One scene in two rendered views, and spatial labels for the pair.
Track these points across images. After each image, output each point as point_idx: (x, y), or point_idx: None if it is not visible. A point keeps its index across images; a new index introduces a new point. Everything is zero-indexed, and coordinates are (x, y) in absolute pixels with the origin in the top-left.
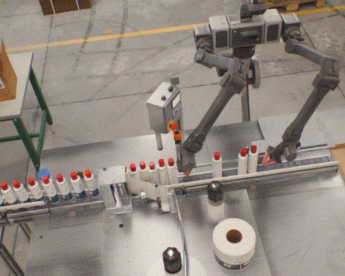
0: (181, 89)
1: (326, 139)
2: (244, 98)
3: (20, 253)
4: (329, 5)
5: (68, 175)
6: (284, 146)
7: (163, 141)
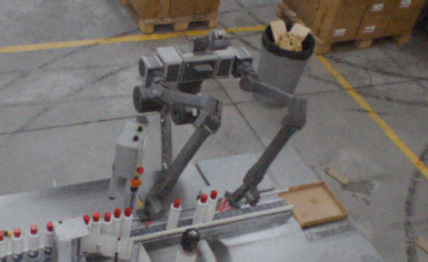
0: (62, 128)
1: (273, 183)
2: (167, 138)
3: None
4: (222, 25)
5: None
6: (244, 191)
7: (94, 191)
